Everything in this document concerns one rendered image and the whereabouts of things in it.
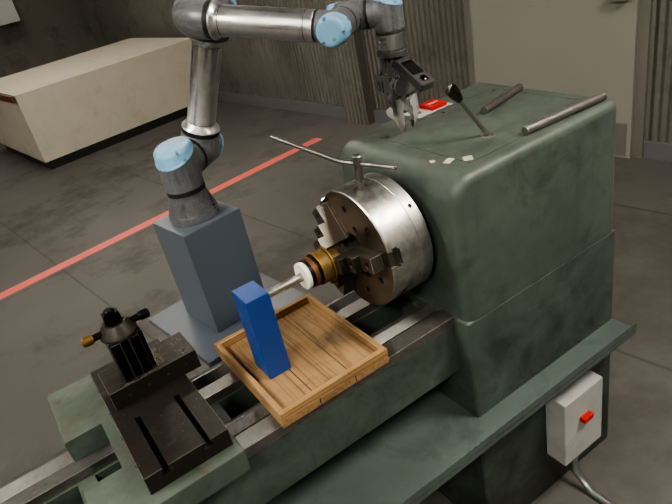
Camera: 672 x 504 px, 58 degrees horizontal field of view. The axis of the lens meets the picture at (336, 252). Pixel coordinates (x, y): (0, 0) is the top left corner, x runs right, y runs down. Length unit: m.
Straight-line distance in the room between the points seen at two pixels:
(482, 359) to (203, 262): 0.84
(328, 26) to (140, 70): 6.15
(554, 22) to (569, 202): 2.90
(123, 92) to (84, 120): 0.55
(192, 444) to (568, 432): 1.19
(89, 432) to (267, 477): 0.41
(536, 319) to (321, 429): 0.68
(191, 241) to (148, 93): 5.87
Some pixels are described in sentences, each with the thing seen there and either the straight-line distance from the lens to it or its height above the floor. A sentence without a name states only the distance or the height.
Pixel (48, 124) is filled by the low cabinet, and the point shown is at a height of 0.46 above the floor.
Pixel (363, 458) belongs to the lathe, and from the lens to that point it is 1.71.
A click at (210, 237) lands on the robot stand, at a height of 1.06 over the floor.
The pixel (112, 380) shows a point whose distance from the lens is 1.45.
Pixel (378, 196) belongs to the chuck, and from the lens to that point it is 1.42.
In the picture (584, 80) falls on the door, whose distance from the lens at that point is 4.50.
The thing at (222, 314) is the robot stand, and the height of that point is 0.80.
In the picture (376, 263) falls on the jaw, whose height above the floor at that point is 1.10.
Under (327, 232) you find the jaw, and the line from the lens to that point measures 1.48.
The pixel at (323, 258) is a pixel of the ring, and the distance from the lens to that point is 1.43.
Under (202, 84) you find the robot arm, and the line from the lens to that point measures 1.81.
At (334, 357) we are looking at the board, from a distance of 1.49.
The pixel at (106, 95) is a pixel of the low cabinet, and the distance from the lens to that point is 7.40.
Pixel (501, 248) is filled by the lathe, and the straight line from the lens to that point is 1.53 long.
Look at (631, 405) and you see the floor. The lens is 2.60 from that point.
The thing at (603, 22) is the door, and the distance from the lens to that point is 4.35.
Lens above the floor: 1.82
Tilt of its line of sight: 29 degrees down
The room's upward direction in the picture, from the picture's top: 13 degrees counter-clockwise
